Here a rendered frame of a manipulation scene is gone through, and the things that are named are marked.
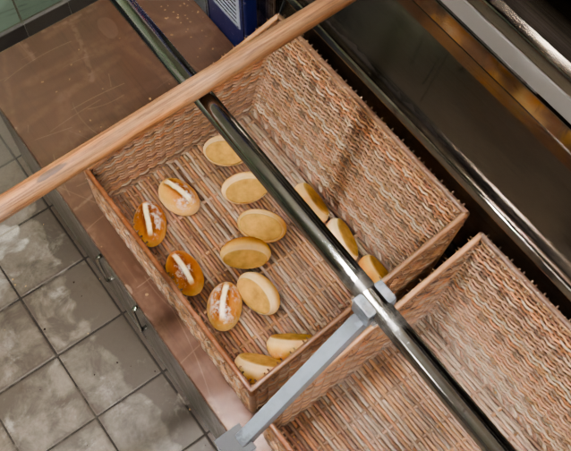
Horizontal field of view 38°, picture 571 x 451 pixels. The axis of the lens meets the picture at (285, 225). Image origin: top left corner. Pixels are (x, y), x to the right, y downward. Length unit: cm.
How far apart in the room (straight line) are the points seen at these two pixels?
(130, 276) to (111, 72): 51
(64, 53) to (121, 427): 93
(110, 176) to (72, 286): 70
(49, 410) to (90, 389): 11
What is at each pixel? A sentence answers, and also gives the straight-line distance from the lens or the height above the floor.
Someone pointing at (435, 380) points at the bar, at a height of 117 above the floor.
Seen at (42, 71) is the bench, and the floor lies 58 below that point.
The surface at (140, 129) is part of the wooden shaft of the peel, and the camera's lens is 111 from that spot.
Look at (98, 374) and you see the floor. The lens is 225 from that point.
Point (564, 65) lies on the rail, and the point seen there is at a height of 144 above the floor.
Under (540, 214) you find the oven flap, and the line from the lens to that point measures 133.
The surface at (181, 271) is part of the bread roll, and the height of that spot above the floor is 64.
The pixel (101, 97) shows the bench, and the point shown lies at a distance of 192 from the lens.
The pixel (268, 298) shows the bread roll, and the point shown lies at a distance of 158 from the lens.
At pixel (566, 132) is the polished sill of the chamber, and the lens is 119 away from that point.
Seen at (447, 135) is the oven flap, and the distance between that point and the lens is 139.
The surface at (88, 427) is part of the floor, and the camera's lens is 222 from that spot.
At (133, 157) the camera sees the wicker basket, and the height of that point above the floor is 68.
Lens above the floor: 212
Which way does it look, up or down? 64 degrees down
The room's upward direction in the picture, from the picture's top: 1 degrees clockwise
